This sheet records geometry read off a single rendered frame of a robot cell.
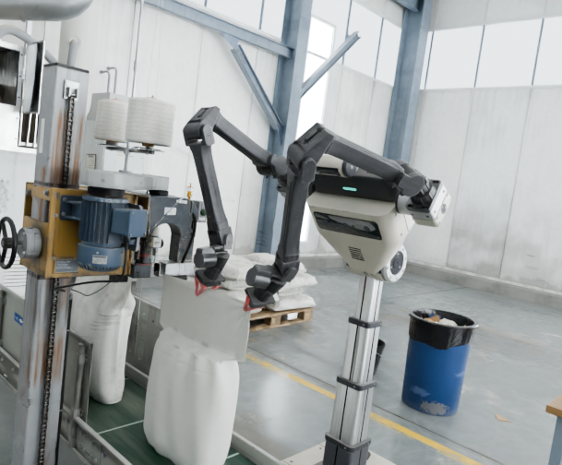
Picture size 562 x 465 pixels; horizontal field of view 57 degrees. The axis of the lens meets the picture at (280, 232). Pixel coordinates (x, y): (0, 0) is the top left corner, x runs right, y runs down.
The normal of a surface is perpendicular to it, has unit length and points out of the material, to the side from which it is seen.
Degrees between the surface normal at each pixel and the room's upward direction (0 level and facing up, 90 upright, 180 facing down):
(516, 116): 90
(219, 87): 90
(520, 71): 90
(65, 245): 90
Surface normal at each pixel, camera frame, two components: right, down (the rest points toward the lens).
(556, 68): -0.69, -0.02
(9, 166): 0.72, 0.16
